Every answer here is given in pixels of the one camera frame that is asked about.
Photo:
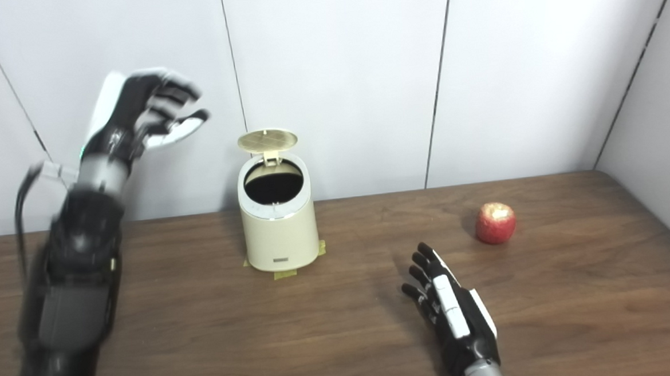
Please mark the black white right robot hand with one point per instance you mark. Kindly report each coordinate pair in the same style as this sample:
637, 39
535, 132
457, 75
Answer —
462, 324

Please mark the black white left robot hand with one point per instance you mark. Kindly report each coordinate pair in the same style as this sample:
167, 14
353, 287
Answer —
124, 113

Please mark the red apple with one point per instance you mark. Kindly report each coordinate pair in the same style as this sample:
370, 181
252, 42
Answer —
495, 224

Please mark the round cream bin lid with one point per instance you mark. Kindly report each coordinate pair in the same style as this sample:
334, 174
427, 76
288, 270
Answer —
267, 140

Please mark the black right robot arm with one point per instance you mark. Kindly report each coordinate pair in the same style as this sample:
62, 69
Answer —
485, 375

